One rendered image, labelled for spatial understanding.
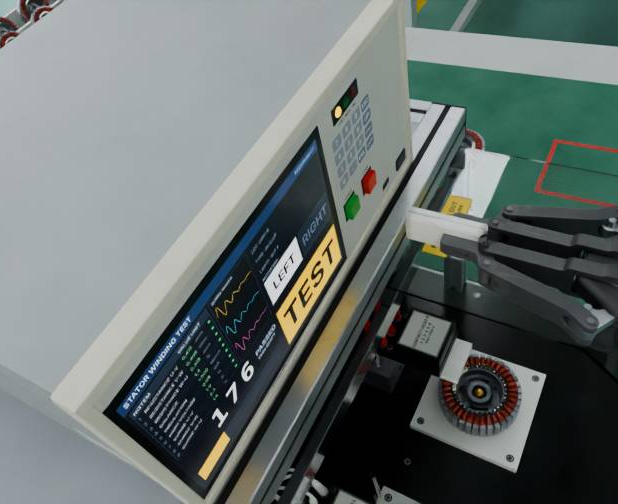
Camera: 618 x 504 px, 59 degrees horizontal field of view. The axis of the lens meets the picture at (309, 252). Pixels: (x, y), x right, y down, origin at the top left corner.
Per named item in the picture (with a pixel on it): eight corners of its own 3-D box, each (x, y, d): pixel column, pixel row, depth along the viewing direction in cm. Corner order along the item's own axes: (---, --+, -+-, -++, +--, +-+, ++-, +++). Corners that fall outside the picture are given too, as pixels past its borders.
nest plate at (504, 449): (545, 378, 81) (546, 374, 80) (515, 473, 73) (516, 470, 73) (446, 343, 87) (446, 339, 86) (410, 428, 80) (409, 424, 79)
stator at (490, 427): (532, 386, 79) (535, 374, 76) (499, 453, 74) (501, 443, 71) (460, 352, 85) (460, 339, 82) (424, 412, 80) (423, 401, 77)
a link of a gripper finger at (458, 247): (501, 258, 47) (490, 285, 45) (444, 243, 49) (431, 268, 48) (502, 247, 46) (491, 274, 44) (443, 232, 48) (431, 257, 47)
